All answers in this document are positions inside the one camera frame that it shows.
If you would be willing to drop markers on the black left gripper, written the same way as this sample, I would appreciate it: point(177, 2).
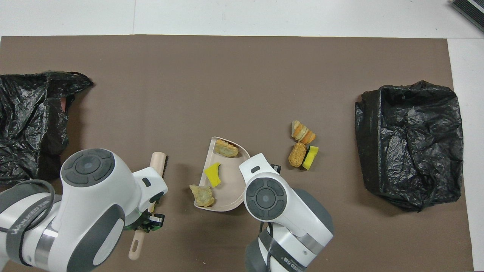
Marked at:
point(155, 221)

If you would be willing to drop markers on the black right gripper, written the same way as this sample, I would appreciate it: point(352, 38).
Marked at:
point(276, 168)

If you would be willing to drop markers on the brown cork-like piece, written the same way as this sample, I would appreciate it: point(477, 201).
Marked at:
point(297, 155)

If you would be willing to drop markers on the yellow sponge with green layer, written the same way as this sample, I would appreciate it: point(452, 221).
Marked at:
point(311, 158)

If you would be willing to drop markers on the cream and orange croissant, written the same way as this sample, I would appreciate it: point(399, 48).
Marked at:
point(302, 132)

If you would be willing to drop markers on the beige plastic dustpan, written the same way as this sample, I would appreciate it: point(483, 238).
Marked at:
point(230, 181)

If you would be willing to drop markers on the golden striped croissant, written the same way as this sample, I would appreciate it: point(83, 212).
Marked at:
point(227, 148)

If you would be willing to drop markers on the pale bread piece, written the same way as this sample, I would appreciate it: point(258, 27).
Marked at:
point(203, 195)

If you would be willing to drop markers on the beige hand brush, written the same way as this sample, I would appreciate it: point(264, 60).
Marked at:
point(158, 162)

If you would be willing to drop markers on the notched yellow sponge piece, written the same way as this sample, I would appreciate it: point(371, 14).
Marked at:
point(213, 175)

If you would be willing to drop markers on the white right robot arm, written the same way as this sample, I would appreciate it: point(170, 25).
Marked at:
point(276, 207)

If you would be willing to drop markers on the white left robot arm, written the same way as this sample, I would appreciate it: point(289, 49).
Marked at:
point(94, 196)

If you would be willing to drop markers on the right black trash bag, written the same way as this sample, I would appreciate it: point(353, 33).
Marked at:
point(401, 151)

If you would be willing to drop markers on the pink plastic bin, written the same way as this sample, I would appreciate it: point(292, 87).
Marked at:
point(65, 104)

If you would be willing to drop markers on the crumpled black trash bag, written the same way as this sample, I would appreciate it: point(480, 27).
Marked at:
point(30, 113)

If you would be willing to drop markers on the large brown table mat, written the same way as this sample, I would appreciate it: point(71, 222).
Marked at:
point(242, 56)

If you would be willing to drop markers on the dark ribbed grey object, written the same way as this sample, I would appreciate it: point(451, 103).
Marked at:
point(470, 11)

